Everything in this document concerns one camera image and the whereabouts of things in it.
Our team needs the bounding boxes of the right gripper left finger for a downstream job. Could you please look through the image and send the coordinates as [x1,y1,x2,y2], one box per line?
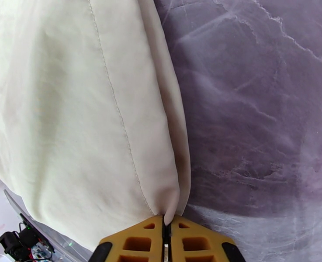
[88,214,167,262]

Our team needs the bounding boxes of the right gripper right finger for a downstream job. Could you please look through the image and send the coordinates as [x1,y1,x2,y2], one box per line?
[167,215,247,262]

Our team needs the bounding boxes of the cream fabric garment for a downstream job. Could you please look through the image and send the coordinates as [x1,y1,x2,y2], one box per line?
[0,0,192,252]

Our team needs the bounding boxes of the aluminium rail frame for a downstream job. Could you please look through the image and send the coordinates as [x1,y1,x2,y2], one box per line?
[3,189,96,255]

